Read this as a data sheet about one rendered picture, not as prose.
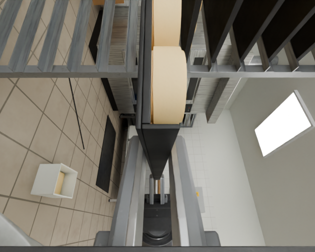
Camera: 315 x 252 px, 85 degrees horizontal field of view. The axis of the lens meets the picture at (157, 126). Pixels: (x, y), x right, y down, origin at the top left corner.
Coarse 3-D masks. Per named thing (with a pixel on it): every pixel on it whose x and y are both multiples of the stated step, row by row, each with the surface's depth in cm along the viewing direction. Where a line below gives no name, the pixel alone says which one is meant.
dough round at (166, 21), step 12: (156, 0) 11; (168, 0) 11; (180, 0) 11; (156, 12) 11; (168, 12) 11; (180, 12) 11; (156, 24) 11; (168, 24) 11; (156, 36) 12; (168, 36) 12
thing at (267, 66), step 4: (260, 36) 58; (260, 40) 58; (260, 44) 58; (260, 48) 58; (264, 48) 56; (260, 52) 58; (264, 52) 56; (260, 56) 58; (264, 56) 56; (264, 60) 56; (268, 60) 54; (264, 64) 56; (268, 64) 54; (264, 68) 56; (268, 68) 56; (272, 68) 56
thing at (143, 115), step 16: (144, 0) 8; (144, 16) 7; (144, 32) 7; (144, 48) 7; (144, 64) 7; (144, 80) 6; (144, 96) 6; (144, 112) 6; (144, 128) 6; (160, 128) 6; (176, 128) 6; (144, 144) 8; (160, 144) 8; (160, 160) 12; (160, 176) 30
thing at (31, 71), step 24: (0, 72) 55; (24, 72) 56; (48, 72) 56; (72, 72) 56; (96, 72) 56; (120, 72) 56; (192, 72) 56; (216, 72) 56; (240, 72) 56; (264, 72) 56; (288, 72) 56; (312, 72) 56
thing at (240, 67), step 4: (232, 24) 59; (232, 28) 59; (232, 32) 59; (232, 36) 59; (232, 40) 59; (232, 44) 59; (236, 44) 56; (232, 48) 59; (236, 48) 56; (236, 52) 56; (236, 56) 56; (236, 60) 56; (236, 64) 56; (240, 64) 53; (244, 64) 56; (236, 68) 56; (240, 68) 56; (244, 68) 56
